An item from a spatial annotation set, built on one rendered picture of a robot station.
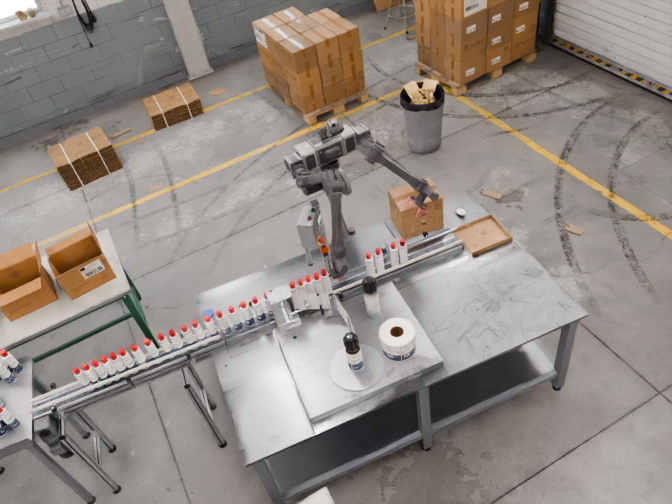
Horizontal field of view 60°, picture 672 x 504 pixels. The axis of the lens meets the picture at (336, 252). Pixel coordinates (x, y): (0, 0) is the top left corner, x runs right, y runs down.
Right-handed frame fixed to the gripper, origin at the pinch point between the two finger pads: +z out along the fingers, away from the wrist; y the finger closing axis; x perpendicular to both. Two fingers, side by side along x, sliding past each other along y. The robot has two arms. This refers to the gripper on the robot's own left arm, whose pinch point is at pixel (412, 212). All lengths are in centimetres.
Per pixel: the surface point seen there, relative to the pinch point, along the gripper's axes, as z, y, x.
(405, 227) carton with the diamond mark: 16.4, -10.4, 13.6
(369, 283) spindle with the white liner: 33, 35, -42
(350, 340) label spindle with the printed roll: 51, 63, -65
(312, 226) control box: 20, 2, -71
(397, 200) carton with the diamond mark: 3.1, -21.2, 5.2
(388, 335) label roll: 48, 62, -37
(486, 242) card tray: 0, 23, 53
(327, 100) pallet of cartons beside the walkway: 22, -311, 135
